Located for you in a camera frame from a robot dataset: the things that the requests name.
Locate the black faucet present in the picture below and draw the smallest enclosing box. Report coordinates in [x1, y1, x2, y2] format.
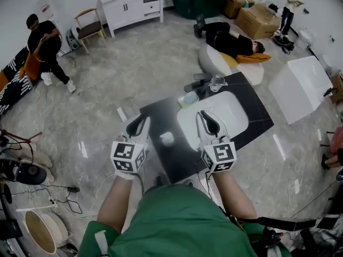
[183, 72, 214, 97]

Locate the black flat panel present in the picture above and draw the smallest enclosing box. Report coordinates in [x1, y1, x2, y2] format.
[0, 220, 24, 240]

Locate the white pebble pouf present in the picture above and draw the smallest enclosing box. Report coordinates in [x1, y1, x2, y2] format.
[237, 62, 265, 86]

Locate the person's left forearm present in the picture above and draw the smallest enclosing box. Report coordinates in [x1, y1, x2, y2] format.
[96, 175, 135, 234]

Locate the large cardboard box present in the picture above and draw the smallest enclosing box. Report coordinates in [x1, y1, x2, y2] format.
[235, 3, 282, 40]

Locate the pale soap dish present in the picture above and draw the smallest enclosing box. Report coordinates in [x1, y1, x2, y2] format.
[177, 91, 200, 109]

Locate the person's left hand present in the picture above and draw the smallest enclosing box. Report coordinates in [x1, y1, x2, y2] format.
[114, 169, 138, 181]

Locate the white wall box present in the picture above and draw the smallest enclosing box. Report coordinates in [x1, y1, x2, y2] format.
[37, 0, 54, 20]

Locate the black mesh bin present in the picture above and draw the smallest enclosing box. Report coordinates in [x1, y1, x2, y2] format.
[57, 244, 78, 257]

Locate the black round floor base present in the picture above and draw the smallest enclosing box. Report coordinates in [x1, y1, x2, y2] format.
[273, 35, 295, 55]

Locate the white cabinet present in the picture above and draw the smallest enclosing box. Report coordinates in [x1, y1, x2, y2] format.
[96, 0, 166, 39]

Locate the white bottle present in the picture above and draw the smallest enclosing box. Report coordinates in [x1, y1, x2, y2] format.
[160, 132, 175, 147]

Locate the person's green shirt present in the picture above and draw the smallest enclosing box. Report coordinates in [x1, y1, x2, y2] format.
[77, 184, 292, 257]

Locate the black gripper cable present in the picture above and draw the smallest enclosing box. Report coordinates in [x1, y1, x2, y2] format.
[194, 164, 228, 219]

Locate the round beige basin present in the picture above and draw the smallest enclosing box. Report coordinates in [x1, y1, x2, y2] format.
[24, 209, 69, 254]

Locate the large orange pillow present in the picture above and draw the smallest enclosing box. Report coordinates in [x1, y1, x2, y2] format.
[19, 52, 42, 81]

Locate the black round-base device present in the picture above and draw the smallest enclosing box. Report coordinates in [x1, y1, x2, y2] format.
[0, 156, 48, 186]

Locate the white sink basin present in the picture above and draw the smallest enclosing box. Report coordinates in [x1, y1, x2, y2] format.
[176, 90, 250, 152]

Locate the orange cushion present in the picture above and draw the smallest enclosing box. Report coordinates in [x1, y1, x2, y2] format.
[235, 52, 271, 64]

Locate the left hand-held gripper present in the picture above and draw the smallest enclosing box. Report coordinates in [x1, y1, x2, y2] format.
[110, 114, 151, 174]

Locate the dark green bathtub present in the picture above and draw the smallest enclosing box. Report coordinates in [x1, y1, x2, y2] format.
[167, 0, 228, 20]

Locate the white rectangular block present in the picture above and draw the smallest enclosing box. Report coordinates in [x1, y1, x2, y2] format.
[269, 55, 334, 125]

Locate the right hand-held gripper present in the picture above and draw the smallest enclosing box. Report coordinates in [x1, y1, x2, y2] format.
[195, 110, 237, 174]

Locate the black strap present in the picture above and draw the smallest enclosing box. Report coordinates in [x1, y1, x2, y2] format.
[235, 216, 318, 231]

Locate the grey pebble pouf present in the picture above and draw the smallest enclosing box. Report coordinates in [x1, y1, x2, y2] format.
[198, 43, 233, 77]

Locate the yellow cushion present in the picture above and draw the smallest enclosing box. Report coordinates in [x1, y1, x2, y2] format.
[219, 51, 239, 69]

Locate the small orange pillow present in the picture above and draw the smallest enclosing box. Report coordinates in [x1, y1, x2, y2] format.
[0, 70, 9, 90]

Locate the black white striped sofa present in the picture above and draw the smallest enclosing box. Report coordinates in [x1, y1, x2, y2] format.
[0, 47, 34, 116]

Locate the black waist pack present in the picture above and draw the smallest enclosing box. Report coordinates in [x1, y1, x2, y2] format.
[261, 228, 284, 248]

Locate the black-topped vanity cabinet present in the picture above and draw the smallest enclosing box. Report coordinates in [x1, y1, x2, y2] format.
[139, 71, 275, 185]

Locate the small cardboard box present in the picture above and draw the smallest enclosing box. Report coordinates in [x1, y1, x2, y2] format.
[221, 0, 256, 20]

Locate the small white appliance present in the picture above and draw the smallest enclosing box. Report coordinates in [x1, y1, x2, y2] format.
[66, 27, 82, 50]

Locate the person's right forearm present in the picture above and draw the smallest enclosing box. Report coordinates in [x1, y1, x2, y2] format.
[213, 171, 258, 221]

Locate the clear glass cup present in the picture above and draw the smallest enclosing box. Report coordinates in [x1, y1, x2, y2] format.
[208, 74, 228, 93]

